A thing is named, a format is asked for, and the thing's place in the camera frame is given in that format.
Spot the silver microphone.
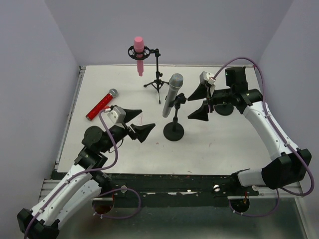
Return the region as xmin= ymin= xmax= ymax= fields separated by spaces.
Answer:
xmin=162 ymin=73 xmax=183 ymax=118

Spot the black round-base stand front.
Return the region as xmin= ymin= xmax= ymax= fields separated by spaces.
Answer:
xmin=163 ymin=93 xmax=186 ymax=141

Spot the black round-base stand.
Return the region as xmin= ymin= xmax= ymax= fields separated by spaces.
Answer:
xmin=163 ymin=93 xmax=186 ymax=141
xmin=214 ymin=104 xmax=234 ymax=116

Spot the black tripod shock-mount stand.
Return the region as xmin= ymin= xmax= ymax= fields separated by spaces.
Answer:
xmin=128 ymin=45 xmax=168 ymax=104

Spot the pink microphone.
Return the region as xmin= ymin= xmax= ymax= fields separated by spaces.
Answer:
xmin=133 ymin=36 xmax=145 ymax=77

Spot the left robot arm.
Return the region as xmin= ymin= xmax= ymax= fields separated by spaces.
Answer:
xmin=17 ymin=106 xmax=155 ymax=239

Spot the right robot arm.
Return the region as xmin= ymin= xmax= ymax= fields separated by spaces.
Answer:
xmin=188 ymin=67 xmax=312 ymax=189

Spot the black round-base stand rear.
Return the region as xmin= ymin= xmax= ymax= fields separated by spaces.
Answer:
xmin=214 ymin=104 xmax=234 ymax=116

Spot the red glitter microphone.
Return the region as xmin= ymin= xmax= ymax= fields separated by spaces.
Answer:
xmin=86 ymin=89 xmax=118 ymax=121

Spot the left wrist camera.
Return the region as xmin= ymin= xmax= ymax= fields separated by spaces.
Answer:
xmin=105 ymin=106 xmax=126 ymax=124

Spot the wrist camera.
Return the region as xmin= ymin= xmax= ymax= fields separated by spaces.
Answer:
xmin=199 ymin=71 xmax=216 ymax=94
xmin=105 ymin=106 xmax=126 ymax=124

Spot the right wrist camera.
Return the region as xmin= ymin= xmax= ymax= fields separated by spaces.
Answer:
xmin=199 ymin=71 xmax=216 ymax=94

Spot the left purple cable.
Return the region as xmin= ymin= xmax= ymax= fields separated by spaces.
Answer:
xmin=23 ymin=111 xmax=142 ymax=237

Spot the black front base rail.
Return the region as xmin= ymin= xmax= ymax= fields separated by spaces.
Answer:
xmin=49 ymin=171 xmax=262 ymax=210

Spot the aluminium extrusion rail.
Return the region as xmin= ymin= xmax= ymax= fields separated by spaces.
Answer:
xmin=39 ymin=179 xmax=60 ymax=201

